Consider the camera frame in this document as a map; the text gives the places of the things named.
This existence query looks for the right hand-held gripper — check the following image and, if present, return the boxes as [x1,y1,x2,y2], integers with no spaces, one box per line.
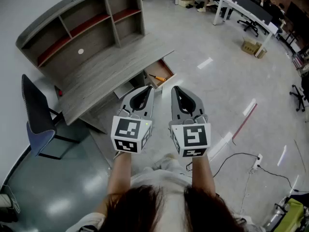
[168,85,211,158]

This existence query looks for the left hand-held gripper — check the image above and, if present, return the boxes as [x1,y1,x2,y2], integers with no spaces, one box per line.
[111,85,155,154]

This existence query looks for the orange-handled screwdriver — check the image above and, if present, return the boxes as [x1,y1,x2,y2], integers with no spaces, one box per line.
[148,73,167,82]

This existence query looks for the wooden desk drawer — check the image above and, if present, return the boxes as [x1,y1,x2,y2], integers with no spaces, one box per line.
[143,58,177,90]

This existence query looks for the person's right forearm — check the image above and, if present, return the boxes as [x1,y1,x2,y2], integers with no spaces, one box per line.
[191,154,217,198]

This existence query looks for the grey wooden desk with shelves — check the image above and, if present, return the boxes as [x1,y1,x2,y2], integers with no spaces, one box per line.
[15,0,176,134]

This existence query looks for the red floor tape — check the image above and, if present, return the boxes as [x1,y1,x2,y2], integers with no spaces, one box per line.
[231,103,258,140]

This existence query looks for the person's light trousers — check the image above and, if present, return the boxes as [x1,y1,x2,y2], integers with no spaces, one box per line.
[154,156,184,175]

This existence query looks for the open cardboard box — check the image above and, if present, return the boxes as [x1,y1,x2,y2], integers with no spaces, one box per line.
[241,36,267,59]

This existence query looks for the white power strip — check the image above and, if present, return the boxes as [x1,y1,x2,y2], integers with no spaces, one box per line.
[249,153,264,174]

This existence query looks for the black swivel office chair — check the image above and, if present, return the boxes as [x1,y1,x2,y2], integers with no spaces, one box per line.
[289,75,309,112]
[237,18,267,37]

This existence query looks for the long white office desk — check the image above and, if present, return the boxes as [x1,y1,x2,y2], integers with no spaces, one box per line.
[175,0,279,52]

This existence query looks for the black desk divider panel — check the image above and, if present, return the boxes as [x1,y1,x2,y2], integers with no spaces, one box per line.
[232,0,274,26]

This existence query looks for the yellow-green bag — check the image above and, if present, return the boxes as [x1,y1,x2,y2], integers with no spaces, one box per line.
[274,194,309,232]

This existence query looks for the black cable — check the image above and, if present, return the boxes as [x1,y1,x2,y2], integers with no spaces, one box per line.
[212,152,260,178]
[258,164,301,193]

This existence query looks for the black chair with metal frame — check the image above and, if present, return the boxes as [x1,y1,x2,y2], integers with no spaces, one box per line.
[21,73,81,160]

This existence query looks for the white cable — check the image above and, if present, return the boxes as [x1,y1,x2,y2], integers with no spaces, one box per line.
[238,170,254,215]

